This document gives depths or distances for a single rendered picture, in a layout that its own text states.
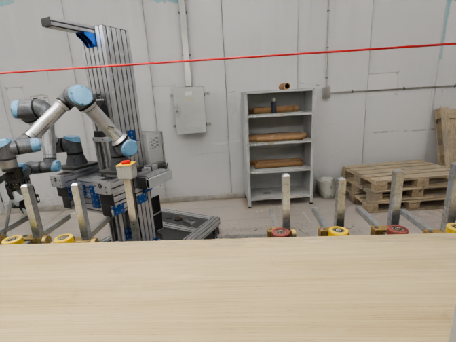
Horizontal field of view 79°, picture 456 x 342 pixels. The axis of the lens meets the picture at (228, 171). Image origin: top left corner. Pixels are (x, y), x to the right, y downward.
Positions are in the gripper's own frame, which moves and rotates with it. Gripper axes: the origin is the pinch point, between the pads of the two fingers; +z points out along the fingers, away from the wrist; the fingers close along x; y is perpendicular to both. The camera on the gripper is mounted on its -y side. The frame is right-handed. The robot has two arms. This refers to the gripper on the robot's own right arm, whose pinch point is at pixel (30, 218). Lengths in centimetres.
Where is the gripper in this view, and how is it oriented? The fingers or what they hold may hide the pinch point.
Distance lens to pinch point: 216.0
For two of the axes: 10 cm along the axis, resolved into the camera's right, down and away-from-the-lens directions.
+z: 0.6, 9.6, 2.7
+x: -10.0, 0.4, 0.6
